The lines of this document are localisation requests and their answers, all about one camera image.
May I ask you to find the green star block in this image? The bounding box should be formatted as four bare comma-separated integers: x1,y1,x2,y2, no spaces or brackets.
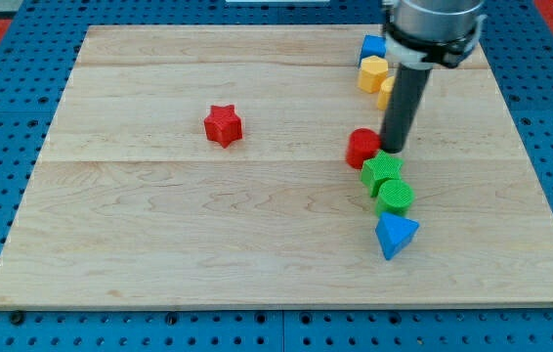
361,151,404,198

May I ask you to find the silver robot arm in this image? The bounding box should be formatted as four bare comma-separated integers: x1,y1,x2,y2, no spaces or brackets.
383,0,486,70

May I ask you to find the red star block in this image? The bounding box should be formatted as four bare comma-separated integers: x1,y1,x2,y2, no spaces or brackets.
203,105,243,149

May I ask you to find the red cylinder block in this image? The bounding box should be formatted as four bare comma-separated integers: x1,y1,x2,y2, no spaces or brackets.
345,128,381,169

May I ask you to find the light wooden board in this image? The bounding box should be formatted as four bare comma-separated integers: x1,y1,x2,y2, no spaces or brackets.
0,25,553,311

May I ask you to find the green cylinder block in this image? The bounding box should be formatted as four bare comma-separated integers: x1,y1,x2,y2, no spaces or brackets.
375,179,415,216

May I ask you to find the blue triangle block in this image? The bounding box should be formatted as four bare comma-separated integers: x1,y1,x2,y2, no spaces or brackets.
375,212,419,260

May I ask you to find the yellow cylinder block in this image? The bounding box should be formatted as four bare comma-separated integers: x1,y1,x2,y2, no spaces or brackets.
376,76,395,110

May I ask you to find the yellow hexagon block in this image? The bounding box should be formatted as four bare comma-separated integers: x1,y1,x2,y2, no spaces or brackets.
358,56,389,93

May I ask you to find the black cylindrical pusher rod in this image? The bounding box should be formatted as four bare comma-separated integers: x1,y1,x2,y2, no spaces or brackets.
380,65,431,154

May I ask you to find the blue cube block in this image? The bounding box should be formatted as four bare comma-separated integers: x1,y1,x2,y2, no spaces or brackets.
359,34,386,64

